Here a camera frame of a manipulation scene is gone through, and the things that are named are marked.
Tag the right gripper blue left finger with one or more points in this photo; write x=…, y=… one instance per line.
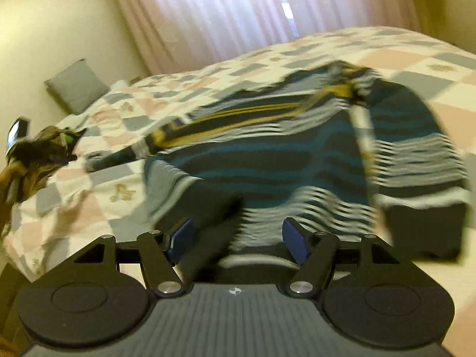
x=159, y=253

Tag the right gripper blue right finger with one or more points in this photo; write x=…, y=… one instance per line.
x=313, y=253

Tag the striped knit sweater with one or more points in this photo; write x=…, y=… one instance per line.
x=330, y=147

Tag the olive brown garment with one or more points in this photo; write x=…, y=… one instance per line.
x=31, y=162

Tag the grey square cushion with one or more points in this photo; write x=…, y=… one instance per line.
x=76, y=87

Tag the checkered patchwork bed quilt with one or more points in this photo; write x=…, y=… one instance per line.
x=75, y=239

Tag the pink sheer curtain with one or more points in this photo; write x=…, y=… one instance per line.
x=183, y=35

